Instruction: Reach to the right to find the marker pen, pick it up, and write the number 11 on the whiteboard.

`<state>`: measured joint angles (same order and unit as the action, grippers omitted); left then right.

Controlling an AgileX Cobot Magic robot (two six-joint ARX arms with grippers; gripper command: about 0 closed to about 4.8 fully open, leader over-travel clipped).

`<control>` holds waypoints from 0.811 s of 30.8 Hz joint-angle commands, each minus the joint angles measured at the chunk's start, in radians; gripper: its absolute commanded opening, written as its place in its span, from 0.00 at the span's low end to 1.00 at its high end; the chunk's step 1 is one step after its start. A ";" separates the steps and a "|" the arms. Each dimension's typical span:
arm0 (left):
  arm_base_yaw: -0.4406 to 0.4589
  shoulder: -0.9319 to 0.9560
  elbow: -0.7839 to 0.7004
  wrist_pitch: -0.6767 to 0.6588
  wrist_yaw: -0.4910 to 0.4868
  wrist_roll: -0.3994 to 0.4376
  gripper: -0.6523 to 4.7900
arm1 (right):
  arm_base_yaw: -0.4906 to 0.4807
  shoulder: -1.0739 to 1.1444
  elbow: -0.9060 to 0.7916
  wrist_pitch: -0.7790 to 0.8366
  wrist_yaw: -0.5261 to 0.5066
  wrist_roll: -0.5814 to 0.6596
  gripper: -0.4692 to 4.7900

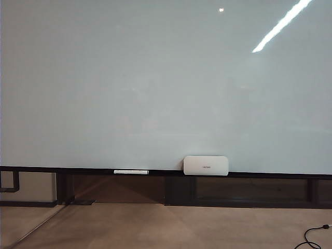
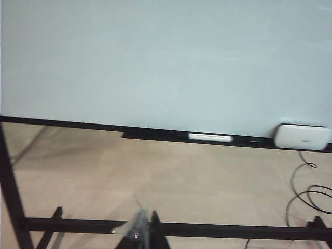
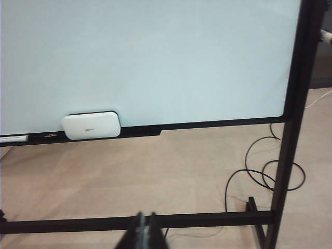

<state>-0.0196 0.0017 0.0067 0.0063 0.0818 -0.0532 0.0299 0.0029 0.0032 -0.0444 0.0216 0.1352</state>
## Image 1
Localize white rounded whiteboard eraser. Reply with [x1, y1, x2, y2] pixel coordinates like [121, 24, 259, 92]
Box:
[183, 156, 229, 176]

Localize white marker pen black cap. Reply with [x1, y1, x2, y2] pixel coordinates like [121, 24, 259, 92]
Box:
[113, 169, 149, 175]

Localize pale glass whiteboard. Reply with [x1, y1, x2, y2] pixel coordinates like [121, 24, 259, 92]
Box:
[0, 0, 332, 176]

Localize black whiteboard tray ledge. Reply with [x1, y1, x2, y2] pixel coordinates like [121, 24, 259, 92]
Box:
[0, 165, 332, 180]

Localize dark frame under whiteboard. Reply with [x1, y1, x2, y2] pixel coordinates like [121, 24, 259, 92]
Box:
[56, 172, 332, 209]

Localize black bent pipe frame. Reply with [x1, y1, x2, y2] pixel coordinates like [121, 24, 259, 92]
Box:
[0, 170, 20, 193]

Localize black power cable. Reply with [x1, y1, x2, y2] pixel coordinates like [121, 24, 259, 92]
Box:
[292, 227, 332, 249]

